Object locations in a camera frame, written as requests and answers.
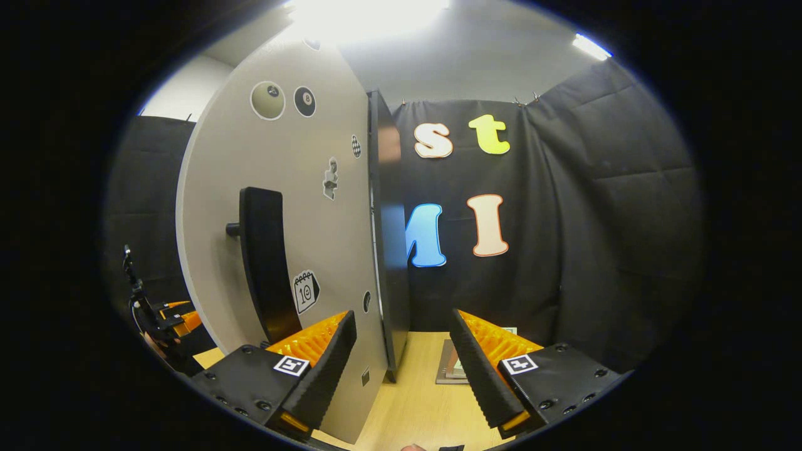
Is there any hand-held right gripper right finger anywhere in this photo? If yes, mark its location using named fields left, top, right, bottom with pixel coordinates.
left=449, top=308, right=633, bottom=440

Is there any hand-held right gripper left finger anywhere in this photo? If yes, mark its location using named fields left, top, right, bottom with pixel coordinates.
left=188, top=310, right=358, bottom=442

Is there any black door handle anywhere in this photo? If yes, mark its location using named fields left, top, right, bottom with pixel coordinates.
left=226, top=187, right=303, bottom=344

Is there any grey cabinet door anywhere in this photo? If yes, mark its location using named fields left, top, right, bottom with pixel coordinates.
left=175, top=36, right=390, bottom=445

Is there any brown book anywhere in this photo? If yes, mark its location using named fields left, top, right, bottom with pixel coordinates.
left=444, top=340, right=467, bottom=380

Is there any black backdrop cloth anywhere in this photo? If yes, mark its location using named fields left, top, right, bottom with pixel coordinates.
left=103, top=56, right=709, bottom=376

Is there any large ceiling light panel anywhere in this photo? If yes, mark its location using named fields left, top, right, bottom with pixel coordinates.
left=288, top=0, right=452, bottom=44

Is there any small ceiling light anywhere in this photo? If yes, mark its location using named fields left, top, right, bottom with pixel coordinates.
left=571, top=33, right=613, bottom=61

